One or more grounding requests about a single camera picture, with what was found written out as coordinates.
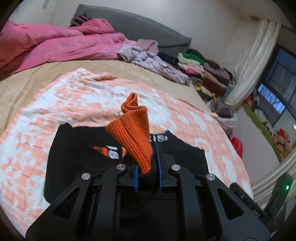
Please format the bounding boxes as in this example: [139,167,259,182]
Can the lilac crumpled clothes pile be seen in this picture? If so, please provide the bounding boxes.
[117,39,189,85]

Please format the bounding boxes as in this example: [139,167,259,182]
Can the red plastic bag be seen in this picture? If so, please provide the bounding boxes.
[230,137,243,159]

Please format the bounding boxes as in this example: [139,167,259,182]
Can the white curtain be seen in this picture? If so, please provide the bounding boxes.
[225,19,281,108]

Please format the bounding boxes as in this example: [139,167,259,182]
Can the grey quilted headboard cover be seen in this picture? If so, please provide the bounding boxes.
[71,4,191,57]

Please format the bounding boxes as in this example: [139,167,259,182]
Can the striped dark pillow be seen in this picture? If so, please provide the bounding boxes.
[70,13,91,27]

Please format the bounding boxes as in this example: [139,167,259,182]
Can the stack of folded clothes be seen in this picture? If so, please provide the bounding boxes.
[159,48,235,100]

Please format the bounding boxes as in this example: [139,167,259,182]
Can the orange white plaid blanket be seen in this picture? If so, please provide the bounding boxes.
[1,68,253,235]

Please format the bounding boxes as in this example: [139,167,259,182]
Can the pink quilted comforter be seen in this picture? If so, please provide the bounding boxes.
[1,19,126,78]

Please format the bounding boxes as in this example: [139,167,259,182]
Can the black sweater orange cuffs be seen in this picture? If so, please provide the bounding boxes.
[43,92,210,241]

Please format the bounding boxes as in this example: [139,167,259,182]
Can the beige bed sheet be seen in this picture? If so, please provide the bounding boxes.
[1,60,208,133]

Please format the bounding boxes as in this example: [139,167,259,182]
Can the white plastic bag of clothes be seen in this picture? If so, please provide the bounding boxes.
[206,100,237,136]

